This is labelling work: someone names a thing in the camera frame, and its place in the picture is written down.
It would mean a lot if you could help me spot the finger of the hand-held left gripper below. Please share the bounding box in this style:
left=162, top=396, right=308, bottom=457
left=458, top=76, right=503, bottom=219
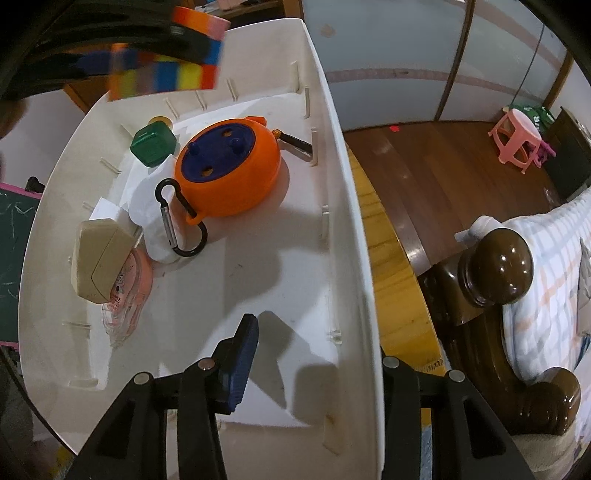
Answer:
left=9, top=48, right=116, bottom=100
left=28, top=0, right=225, bottom=65

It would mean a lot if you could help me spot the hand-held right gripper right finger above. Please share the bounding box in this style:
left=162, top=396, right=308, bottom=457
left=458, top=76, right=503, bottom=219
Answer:
left=381, top=355, right=536, bottom=480

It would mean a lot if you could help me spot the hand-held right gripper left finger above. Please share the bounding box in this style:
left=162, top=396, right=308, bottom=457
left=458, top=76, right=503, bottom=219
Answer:
left=67, top=313, right=260, bottom=480

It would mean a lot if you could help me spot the colourful puzzle cube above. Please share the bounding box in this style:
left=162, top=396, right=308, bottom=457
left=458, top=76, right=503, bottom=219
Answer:
left=107, top=6, right=232, bottom=100

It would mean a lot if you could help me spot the small green box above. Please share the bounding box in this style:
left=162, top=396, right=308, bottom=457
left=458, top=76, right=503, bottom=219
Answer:
left=130, top=116, right=178, bottom=168

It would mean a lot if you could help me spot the pink correction tape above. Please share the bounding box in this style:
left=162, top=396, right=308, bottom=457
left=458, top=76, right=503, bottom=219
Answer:
left=100, top=249, right=154, bottom=347

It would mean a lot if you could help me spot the white plastic bin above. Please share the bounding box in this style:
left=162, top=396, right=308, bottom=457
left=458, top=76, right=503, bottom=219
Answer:
left=17, top=17, right=386, bottom=480

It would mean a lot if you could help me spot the orange round cord reel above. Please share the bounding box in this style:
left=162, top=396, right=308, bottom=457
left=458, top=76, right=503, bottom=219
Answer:
left=174, top=115, right=315, bottom=227

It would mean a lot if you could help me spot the white cloud-shaped block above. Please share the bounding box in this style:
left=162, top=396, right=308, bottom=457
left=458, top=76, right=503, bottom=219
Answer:
left=128, top=166, right=185, bottom=265

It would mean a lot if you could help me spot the black and silver carabiner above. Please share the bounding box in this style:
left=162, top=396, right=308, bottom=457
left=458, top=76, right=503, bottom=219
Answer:
left=156, top=178, right=208, bottom=258

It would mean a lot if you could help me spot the beige box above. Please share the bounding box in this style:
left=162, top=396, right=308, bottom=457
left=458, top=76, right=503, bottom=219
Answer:
left=71, top=218, right=138, bottom=304

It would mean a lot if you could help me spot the brown wooden door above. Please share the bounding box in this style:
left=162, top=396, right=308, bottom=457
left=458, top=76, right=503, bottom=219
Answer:
left=62, top=85, right=109, bottom=114

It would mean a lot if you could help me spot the cream bed sheet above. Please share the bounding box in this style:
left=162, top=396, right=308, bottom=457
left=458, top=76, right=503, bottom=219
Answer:
left=510, top=422, right=580, bottom=478

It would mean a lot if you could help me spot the checked blanket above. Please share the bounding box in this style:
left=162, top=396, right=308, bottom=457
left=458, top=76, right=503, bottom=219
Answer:
left=501, top=189, right=591, bottom=384

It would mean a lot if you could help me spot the white cloth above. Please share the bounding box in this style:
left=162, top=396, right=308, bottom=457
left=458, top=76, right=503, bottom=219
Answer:
left=455, top=215, right=502, bottom=245

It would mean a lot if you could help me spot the sliding door wardrobe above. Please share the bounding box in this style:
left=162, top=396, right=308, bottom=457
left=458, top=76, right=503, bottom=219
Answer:
left=302, top=0, right=573, bottom=132

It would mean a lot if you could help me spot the small magenta stool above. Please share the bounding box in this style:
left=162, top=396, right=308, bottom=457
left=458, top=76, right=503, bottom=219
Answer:
left=533, top=141, right=557, bottom=168

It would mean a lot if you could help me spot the pink plastic stool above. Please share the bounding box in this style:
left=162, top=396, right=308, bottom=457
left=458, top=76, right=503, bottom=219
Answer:
left=489, top=110, right=542, bottom=174

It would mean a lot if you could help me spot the dark wooden cabinet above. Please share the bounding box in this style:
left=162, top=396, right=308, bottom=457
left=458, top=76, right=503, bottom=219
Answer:
left=542, top=107, right=591, bottom=199

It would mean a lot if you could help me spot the green bag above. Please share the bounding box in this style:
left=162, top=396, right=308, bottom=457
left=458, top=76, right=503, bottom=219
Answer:
left=512, top=105, right=555, bottom=134

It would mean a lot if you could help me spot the green chalkboard with pink frame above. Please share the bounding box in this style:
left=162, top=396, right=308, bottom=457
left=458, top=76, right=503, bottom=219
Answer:
left=0, top=184, right=42, bottom=352

